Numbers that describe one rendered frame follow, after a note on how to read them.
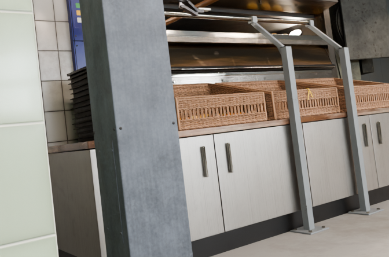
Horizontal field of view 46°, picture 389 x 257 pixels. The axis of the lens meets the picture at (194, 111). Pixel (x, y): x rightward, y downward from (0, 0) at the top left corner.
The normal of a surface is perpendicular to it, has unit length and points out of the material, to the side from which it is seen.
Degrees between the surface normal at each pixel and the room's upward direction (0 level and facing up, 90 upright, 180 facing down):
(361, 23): 90
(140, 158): 90
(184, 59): 70
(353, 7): 90
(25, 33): 90
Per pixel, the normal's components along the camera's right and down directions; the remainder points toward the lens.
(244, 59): 0.50, -0.44
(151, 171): 0.51, -0.11
